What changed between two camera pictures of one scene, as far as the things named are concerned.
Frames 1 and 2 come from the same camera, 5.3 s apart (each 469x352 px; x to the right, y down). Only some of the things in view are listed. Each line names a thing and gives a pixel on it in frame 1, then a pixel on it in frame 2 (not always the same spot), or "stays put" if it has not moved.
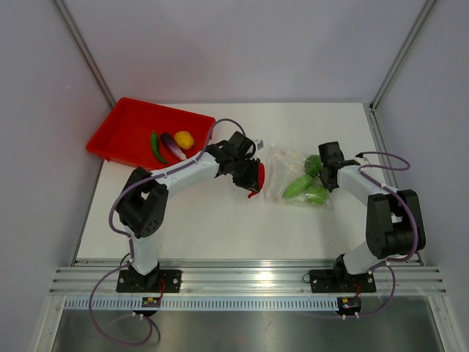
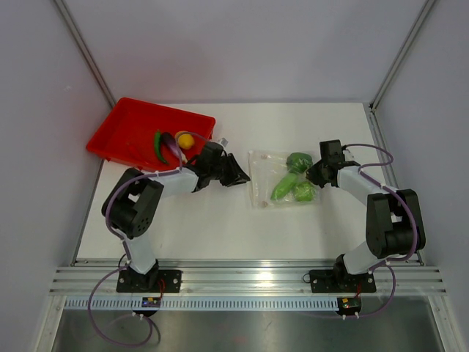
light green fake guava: x=316 y=194 to x=304 y=191
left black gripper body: x=244 y=171 to x=215 y=171
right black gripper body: x=327 y=184 stays put
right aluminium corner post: x=424 y=12 stays put
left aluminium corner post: x=81 y=44 stays put
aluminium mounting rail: x=98 y=277 stays put
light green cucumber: x=297 y=185 to x=283 y=187
